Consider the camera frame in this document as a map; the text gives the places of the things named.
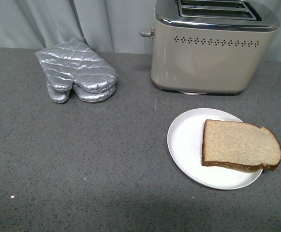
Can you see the white round plate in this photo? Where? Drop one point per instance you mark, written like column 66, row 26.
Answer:
column 185, row 138

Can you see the brown bread slice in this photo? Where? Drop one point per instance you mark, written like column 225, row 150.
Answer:
column 240, row 146

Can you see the cream chrome two-slot toaster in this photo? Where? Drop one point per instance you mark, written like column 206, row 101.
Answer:
column 209, row 46

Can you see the silver quilted upper oven mitt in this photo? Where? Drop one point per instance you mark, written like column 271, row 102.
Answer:
column 75, row 63

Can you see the grey curtain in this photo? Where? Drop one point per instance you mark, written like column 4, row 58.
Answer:
column 106, row 25

